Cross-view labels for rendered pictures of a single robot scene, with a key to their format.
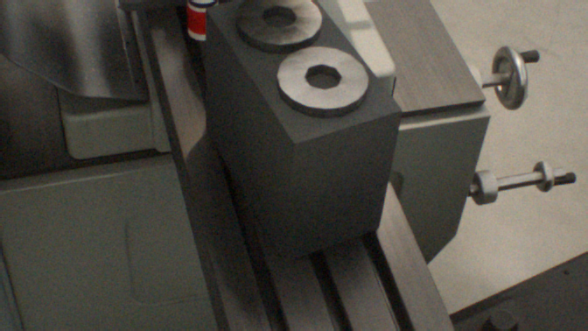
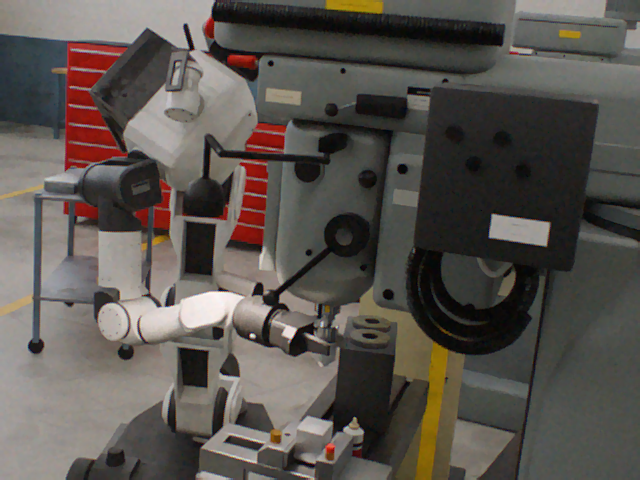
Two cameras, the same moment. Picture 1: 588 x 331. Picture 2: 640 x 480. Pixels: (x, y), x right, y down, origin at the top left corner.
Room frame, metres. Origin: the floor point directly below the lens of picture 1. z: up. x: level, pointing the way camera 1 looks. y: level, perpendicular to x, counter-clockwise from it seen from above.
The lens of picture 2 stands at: (2.38, 0.97, 1.79)
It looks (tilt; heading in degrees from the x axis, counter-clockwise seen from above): 13 degrees down; 217
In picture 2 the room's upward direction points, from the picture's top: 5 degrees clockwise
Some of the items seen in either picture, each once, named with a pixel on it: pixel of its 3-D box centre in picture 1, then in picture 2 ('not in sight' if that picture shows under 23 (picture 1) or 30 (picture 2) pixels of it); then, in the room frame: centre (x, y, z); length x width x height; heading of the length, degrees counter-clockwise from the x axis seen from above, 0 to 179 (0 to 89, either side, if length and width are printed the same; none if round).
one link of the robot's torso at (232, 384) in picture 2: not in sight; (203, 403); (0.62, -0.61, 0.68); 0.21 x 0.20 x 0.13; 32
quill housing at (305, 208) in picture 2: not in sight; (339, 208); (1.13, 0.14, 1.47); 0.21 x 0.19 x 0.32; 19
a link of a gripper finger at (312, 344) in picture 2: not in sight; (314, 346); (1.16, 0.13, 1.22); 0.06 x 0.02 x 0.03; 91
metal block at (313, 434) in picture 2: not in sight; (313, 440); (1.14, 0.14, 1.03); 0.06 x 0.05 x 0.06; 17
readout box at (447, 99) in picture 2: not in sight; (503, 174); (1.35, 0.53, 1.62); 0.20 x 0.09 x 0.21; 109
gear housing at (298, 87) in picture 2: not in sight; (373, 90); (1.12, 0.17, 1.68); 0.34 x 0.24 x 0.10; 109
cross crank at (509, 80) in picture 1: (491, 80); not in sight; (1.29, -0.34, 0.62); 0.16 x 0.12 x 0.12; 109
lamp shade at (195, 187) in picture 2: not in sight; (204, 195); (1.29, -0.04, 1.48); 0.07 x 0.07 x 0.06
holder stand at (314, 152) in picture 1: (294, 116); (366, 369); (0.75, 0.00, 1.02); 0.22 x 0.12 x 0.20; 30
